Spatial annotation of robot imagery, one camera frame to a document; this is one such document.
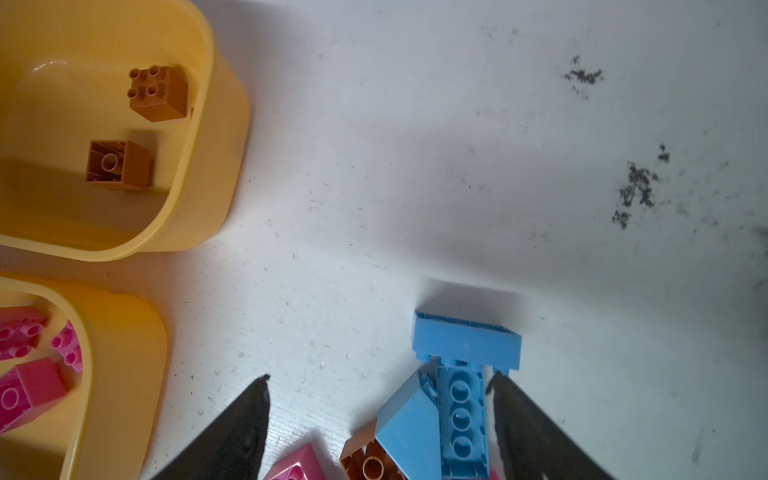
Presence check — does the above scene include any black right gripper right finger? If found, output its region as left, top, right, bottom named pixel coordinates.
left=486, top=372, right=612, bottom=480

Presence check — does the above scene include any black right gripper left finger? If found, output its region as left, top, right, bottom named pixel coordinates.
left=155, top=374, right=270, bottom=480

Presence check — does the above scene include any blue sloped lego brick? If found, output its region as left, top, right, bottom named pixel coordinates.
left=375, top=365, right=442, bottom=479

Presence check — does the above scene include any brown lego brick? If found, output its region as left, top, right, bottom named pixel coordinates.
left=86, top=140, right=154, bottom=191
left=127, top=65, right=188, bottom=122
left=339, top=420, right=406, bottom=480

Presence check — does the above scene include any pink lego brick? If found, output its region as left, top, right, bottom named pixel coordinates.
left=265, top=443, right=326, bottom=480
left=50, top=322, right=83, bottom=373
left=1, top=358, right=69, bottom=434
left=1, top=306, right=48, bottom=360

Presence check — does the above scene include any long blue lego brick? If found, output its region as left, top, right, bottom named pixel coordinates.
left=436, top=362, right=490, bottom=479

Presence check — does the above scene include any near yellow plastic bin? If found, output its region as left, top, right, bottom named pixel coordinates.
left=1, top=276, right=168, bottom=479

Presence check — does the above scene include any yellow plastic bin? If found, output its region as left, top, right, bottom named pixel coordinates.
left=1, top=1, right=251, bottom=262
left=1, top=276, right=168, bottom=479

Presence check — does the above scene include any blue lego brick middle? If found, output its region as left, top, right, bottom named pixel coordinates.
left=412, top=311, right=522, bottom=374

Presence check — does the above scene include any far yellow plastic bin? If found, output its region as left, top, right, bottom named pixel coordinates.
left=1, top=1, right=251, bottom=262

